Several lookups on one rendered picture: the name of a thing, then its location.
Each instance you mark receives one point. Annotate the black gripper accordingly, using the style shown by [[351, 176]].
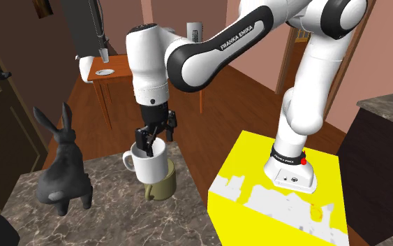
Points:
[[153, 116]]

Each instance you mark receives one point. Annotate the white mug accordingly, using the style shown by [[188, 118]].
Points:
[[152, 168]]

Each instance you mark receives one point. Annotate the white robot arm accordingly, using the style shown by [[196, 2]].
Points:
[[305, 102]]

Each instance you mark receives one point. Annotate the olive green mug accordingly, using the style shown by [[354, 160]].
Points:
[[165, 190]]

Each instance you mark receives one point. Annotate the wooden side table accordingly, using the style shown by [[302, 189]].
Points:
[[119, 66]]

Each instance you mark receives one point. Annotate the white rounded object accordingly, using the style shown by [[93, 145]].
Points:
[[85, 68]]

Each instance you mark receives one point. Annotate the yellow robot stand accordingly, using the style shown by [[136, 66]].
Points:
[[250, 160]]

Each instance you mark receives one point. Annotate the dark grey rabbit figure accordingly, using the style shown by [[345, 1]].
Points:
[[63, 173]]

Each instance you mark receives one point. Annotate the dark grey panel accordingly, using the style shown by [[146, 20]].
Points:
[[80, 27]]

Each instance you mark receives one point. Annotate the dark cabinet with stone top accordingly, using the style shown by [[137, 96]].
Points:
[[376, 170]]

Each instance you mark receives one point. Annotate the wall picture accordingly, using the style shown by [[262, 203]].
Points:
[[42, 7]]

